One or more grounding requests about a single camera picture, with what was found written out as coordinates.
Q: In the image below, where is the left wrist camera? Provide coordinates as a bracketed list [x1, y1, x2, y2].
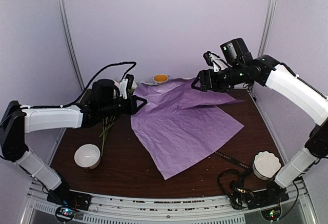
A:
[118, 74, 134, 99]

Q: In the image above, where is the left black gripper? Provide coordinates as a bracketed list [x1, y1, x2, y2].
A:
[101, 95, 148, 118]

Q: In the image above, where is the blue fake flower stem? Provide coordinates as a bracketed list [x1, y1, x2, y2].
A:
[99, 116, 115, 157]

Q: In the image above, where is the right aluminium frame post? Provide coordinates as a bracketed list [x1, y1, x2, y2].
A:
[257, 0, 277, 57]

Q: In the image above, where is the white round bowl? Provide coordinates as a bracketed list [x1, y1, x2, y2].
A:
[74, 144, 101, 170]

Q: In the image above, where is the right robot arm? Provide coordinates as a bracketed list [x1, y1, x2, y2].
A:
[192, 38, 327, 209]

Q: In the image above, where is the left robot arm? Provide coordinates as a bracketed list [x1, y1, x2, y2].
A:
[1, 79, 147, 209]

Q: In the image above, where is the aluminium frame post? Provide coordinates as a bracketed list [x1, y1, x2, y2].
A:
[257, 0, 277, 57]
[57, 0, 85, 90]

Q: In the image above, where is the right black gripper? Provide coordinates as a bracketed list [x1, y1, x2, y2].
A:
[192, 63, 247, 92]

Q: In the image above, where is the purple pink wrapping paper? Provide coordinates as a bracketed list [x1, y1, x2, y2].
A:
[131, 78, 244, 179]

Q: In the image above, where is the white scalloped bowl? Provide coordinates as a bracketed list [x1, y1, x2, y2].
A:
[252, 151, 281, 180]

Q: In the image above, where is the patterned mug orange inside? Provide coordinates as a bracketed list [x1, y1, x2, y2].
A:
[153, 74, 169, 85]

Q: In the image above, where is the front aluminium rail base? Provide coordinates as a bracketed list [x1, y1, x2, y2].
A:
[18, 180, 319, 223]

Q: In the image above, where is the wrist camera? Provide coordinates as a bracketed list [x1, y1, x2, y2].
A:
[203, 51, 229, 72]
[118, 74, 134, 99]

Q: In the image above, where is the black lettered ribbon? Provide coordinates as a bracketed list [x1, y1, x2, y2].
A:
[214, 151, 255, 210]

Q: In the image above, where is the left aluminium frame post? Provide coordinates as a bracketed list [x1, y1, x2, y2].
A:
[57, 0, 85, 90]

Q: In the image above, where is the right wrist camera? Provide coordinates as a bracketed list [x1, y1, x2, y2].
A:
[203, 51, 229, 72]

